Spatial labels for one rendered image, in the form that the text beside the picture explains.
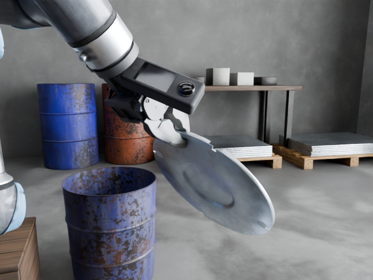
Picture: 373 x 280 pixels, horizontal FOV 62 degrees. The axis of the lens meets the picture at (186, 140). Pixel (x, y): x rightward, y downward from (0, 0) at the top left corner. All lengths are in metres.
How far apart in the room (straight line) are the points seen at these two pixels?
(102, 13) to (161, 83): 0.11
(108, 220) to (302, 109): 3.80
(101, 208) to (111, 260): 0.24
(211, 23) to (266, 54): 0.85
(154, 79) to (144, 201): 0.97
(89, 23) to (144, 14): 3.67
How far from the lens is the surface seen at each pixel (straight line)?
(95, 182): 1.69
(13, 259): 1.24
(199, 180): 0.65
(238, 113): 4.32
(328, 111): 4.98
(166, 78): 0.45
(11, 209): 0.87
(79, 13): 0.41
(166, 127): 0.51
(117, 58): 0.43
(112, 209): 1.32
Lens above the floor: 0.93
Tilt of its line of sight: 11 degrees down
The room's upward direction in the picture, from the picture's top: straight up
